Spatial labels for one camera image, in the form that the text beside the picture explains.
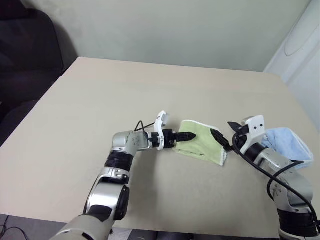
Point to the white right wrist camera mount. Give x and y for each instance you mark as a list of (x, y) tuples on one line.
[(256, 128)]

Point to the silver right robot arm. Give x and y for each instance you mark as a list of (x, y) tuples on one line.
[(287, 180)]

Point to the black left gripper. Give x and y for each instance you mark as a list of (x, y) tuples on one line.
[(169, 140)]

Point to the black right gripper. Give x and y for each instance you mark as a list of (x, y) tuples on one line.
[(240, 141)]

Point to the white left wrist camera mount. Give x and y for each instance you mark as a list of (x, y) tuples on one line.
[(161, 119)]

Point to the white panel with oval recess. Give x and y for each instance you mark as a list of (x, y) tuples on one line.
[(300, 50)]

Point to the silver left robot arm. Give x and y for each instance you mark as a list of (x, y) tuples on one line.
[(110, 190)]

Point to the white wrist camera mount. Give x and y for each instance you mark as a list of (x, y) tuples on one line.
[(161, 119), (256, 128)]

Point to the light blue cloth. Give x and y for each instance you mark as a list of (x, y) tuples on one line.
[(287, 142)]

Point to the green cloth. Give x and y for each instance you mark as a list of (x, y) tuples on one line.
[(200, 150)]

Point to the dark upholstered chair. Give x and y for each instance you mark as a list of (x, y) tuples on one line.
[(27, 62)]

